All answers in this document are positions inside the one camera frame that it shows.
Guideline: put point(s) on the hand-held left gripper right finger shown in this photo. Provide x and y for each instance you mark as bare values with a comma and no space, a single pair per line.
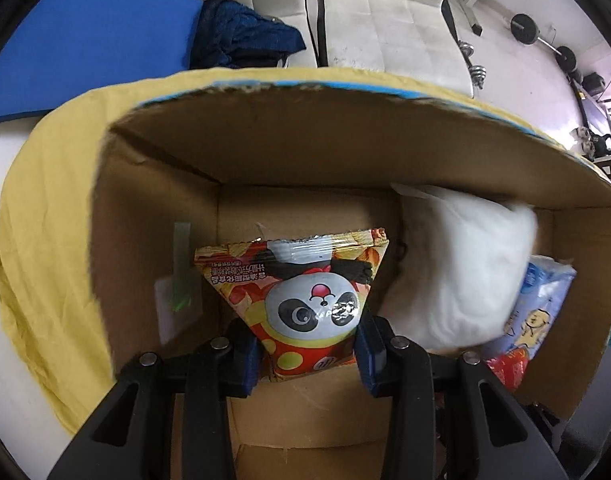
369,360

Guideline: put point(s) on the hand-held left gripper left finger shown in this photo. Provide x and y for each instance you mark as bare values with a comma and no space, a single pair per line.
246,365

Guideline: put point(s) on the panda print snack bag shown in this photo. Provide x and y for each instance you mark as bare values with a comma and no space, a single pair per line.
305,305

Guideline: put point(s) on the white soft pillow pack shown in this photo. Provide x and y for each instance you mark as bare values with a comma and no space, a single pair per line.
460,275

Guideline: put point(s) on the red snack packet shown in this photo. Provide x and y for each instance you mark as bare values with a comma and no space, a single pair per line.
505,367

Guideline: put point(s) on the blue tissue pack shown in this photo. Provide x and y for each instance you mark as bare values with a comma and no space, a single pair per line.
538,305

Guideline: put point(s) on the yellow cardboard box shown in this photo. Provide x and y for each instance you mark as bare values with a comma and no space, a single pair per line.
40,240

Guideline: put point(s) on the chrome dumbbell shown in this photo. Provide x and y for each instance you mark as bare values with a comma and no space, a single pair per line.
477,75
466,50

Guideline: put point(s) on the dark blue knitted garment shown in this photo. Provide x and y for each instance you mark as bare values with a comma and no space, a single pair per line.
240,35

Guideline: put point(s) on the black barbell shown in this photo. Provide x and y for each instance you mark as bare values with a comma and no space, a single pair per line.
545,37

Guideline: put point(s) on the blue foam mat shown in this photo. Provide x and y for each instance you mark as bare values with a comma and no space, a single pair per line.
80,35

